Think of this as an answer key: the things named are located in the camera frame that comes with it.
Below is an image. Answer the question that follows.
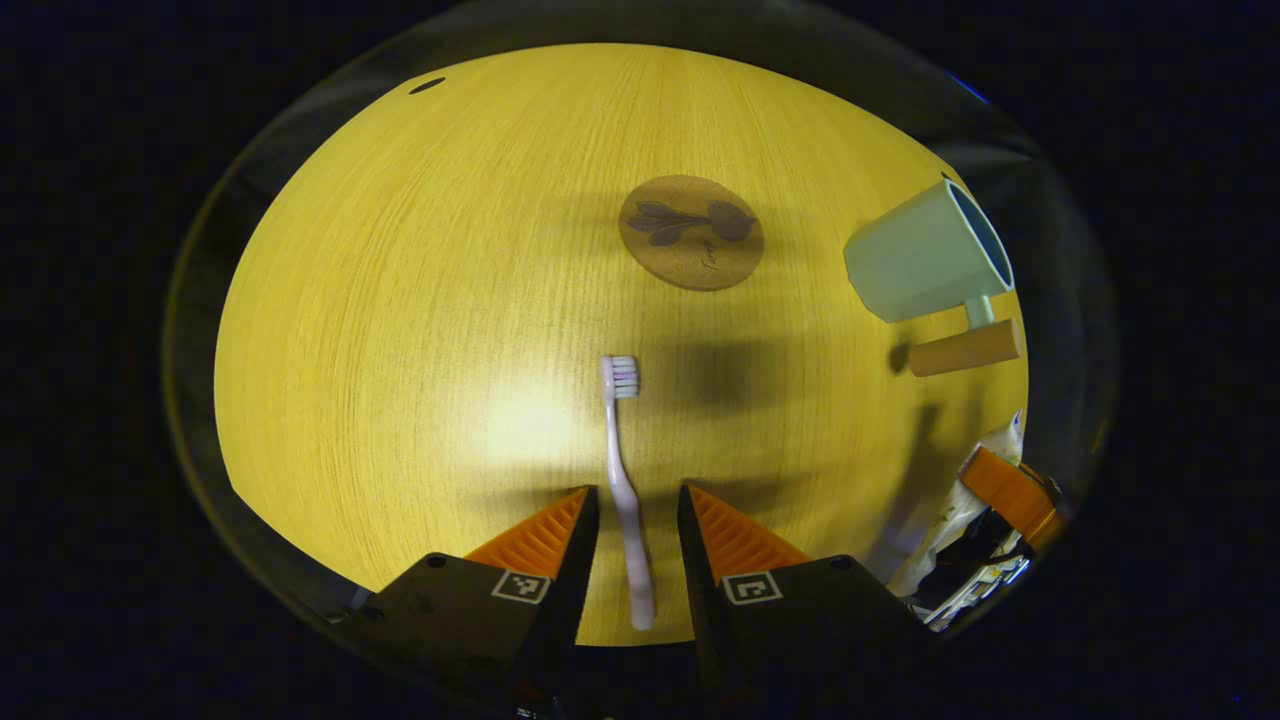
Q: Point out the pale green cup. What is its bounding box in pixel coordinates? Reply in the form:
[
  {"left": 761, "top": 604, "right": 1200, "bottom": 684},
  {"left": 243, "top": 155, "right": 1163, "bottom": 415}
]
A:
[{"left": 843, "top": 178, "right": 1025, "bottom": 378}]

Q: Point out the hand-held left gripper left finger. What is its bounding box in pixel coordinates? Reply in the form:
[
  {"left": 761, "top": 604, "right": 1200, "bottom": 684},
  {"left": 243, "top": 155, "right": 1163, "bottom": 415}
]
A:
[{"left": 335, "top": 485, "right": 601, "bottom": 716}]

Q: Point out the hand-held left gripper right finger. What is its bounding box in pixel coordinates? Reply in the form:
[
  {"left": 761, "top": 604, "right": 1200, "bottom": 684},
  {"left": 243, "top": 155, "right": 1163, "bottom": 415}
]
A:
[{"left": 677, "top": 484, "right": 936, "bottom": 716}]

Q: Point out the round cork coaster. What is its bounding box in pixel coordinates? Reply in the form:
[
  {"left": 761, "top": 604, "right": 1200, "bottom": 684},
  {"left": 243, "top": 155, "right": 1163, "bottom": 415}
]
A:
[{"left": 618, "top": 175, "right": 766, "bottom": 292}]

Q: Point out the white toothbrush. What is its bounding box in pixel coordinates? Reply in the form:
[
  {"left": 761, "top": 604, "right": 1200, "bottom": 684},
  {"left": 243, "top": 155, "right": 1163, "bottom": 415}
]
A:
[{"left": 599, "top": 355, "right": 656, "bottom": 632}]

